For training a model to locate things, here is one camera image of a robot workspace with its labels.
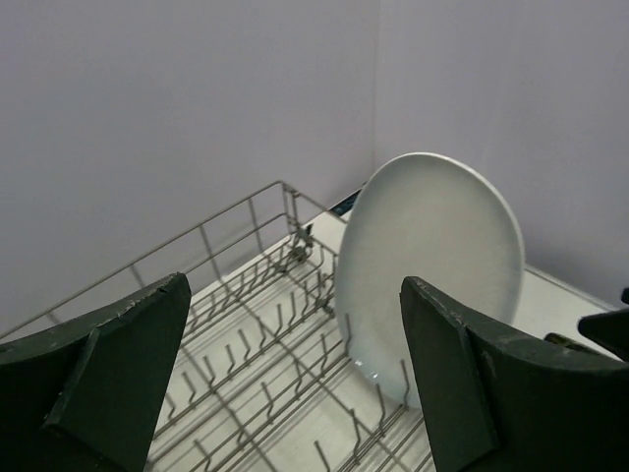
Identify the white oval plate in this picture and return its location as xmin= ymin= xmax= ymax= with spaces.
xmin=334 ymin=152 xmax=525 ymax=409

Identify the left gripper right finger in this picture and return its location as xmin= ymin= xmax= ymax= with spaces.
xmin=400 ymin=276 xmax=628 ymax=471

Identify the grey wire dish rack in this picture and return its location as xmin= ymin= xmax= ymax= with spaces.
xmin=1 ymin=181 xmax=433 ymax=471

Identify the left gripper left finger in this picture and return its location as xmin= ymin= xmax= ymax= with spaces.
xmin=1 ymin=273 xmax=191 ymax=471

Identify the right corner logo sticker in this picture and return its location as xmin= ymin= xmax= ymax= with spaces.
xmin=329 ymin=191 xmax=360 ymax=216

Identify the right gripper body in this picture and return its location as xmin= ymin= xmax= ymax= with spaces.
xmin=578 ymin=287 xmax=629 ymax=362

